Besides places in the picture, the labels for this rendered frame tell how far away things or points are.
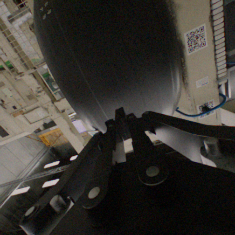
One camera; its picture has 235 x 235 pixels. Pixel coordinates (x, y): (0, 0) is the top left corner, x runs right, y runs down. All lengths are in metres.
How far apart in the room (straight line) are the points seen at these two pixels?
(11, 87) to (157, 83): 4.77
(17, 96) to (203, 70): 4.79
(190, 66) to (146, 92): 0.31
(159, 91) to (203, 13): 0.36
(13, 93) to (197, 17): 4.83
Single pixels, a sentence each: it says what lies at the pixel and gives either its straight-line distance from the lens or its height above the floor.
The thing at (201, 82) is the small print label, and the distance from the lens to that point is 0.62.
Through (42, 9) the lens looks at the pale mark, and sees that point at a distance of 0.38.
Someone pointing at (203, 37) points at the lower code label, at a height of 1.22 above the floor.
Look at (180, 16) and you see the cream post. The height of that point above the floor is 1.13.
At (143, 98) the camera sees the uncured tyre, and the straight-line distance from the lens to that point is 0.31.
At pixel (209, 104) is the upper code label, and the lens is 0.68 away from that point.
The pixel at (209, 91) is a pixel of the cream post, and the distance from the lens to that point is 0.66.
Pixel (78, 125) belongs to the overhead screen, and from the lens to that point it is 4.66.
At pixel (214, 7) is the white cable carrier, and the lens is 0.64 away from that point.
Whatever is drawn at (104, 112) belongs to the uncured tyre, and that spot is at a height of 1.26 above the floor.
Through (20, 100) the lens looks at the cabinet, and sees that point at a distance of 4.94.
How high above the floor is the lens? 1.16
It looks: 23 degrees up
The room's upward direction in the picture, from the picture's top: 154 degrees clockwise
